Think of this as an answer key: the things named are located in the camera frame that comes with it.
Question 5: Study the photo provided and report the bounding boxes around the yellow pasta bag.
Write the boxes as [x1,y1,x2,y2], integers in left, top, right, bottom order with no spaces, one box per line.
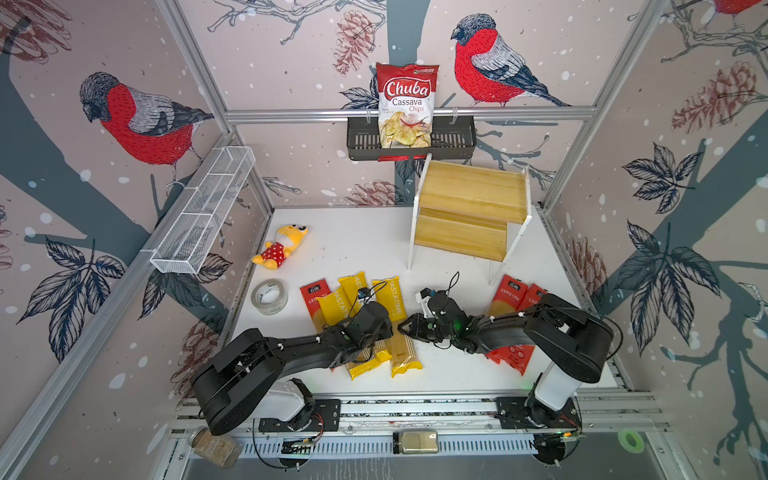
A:
[372,276,423,377]
[339,272,392,364]
[318,288,381,380]

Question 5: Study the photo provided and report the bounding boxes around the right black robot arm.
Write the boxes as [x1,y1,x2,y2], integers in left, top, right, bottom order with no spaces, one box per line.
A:
[397,289,614,429]

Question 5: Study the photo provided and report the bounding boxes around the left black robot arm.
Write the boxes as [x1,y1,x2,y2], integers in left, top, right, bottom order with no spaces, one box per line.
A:
[192,302,393,435]

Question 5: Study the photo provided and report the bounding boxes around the red pasta bag right inner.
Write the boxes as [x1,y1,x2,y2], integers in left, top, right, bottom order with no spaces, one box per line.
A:
[485,275,534,374]

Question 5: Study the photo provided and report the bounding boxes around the red pasta bag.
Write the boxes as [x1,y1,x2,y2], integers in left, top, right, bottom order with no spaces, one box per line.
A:
[485,275,534,374]
[300,279,331,333]
[486,275,546,375]

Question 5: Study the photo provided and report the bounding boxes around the red pasta bag left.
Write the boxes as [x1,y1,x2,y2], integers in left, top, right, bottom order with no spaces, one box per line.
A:
[300,279,331,333]

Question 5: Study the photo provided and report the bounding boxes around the red pasta bag right outer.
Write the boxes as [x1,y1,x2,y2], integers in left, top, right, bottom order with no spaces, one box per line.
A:
[486,275,546,375]

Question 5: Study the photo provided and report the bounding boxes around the wooden two-tier shelf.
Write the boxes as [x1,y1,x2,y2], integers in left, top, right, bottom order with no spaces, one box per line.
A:
[407,155,533,282]

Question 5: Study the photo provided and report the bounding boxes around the clear tape roll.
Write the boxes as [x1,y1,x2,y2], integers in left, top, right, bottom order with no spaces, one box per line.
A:
[250,279,288,316]

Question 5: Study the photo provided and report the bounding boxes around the yellow plush toy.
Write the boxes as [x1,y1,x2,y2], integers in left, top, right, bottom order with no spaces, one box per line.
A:
[252,224,309,270]

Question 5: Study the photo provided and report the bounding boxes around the glass jar brown contents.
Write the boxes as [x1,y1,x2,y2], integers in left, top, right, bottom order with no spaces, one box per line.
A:
[189,427,243,469]

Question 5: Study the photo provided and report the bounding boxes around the green tape roll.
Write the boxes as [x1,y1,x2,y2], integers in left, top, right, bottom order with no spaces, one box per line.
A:
[617,428,645,454]

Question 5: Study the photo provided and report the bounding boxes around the Chuba cassava chips bag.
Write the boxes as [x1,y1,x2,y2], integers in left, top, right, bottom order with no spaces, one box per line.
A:
[376,63,439,148]

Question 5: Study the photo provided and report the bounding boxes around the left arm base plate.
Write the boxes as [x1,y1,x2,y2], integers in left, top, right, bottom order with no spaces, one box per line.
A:
[257,399,341,434]

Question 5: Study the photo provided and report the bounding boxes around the metallic box on rail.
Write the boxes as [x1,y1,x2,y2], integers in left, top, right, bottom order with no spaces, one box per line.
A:
[393,429,439,455]

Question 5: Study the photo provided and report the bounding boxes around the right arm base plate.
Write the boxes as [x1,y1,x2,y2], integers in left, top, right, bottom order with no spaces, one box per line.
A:
[495,397,582,430]

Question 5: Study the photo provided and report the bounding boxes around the black wire hanging basket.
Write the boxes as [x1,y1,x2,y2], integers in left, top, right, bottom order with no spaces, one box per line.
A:
[346,115,478,162]

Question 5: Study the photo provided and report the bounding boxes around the white wire mesh basket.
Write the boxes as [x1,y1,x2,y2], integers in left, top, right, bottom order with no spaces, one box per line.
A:
[150,146,255,275]

